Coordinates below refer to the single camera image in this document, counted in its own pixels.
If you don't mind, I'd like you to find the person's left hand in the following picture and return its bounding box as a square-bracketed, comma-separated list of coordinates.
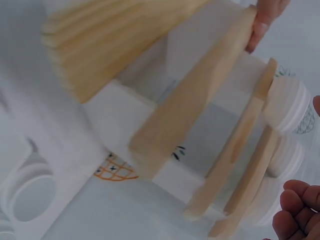
[245, 0, 292, 54]

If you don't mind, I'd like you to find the person's right hand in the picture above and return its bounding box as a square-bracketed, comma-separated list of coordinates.
[272, 94, 320, 240]

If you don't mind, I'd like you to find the wooden rack with white posts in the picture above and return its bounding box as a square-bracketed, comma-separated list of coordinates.
[41, 0, 282, 239]

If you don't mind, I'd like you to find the white ribbed jar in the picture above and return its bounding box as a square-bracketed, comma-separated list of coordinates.
[266, 133, 305, 179]
[264, 76, 315, 135]

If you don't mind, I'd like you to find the white holder with round openings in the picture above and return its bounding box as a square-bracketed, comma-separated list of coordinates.
[0, 136, 58, 227]

